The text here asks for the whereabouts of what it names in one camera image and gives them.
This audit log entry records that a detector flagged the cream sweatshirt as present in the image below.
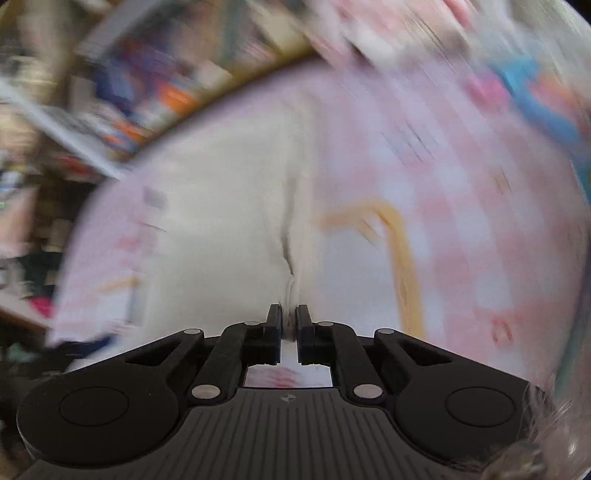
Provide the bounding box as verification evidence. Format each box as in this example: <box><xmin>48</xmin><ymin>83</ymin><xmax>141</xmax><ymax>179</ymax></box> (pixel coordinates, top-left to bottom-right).
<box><xmin>131</xmin><ymin>88</ymin><xmax>326</xmax><ymax>344</ymax></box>

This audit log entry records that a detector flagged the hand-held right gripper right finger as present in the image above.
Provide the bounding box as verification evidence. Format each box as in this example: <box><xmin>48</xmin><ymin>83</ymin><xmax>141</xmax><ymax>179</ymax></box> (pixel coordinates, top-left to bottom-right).
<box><xmin>295</xmin><ymin>305</ymin><xmax>455</xmax><ymax>407</ymax></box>

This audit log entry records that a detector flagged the row of colourful books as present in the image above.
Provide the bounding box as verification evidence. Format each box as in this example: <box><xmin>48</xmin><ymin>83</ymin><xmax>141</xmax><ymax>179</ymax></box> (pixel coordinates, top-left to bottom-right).
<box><xmin>69</xmin><ymin>0</ymin><xmax>305</xmax><ymax>155</ymax></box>

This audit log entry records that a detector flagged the pink checked bed sheet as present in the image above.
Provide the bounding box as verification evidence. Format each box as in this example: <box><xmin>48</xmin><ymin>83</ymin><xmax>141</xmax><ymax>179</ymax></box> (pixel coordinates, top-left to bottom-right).
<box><xmin>46</xmin><ymin>60</ymin><xmax>583</xmax><ymax>416</ymax></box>

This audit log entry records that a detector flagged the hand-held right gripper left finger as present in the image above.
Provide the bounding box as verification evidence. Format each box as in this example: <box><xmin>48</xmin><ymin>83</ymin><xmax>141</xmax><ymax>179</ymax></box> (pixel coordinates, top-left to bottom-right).
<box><xmin>124</xmin><ymin>304</ymin><xmax>283</xmax><ymax>407</ymax></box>

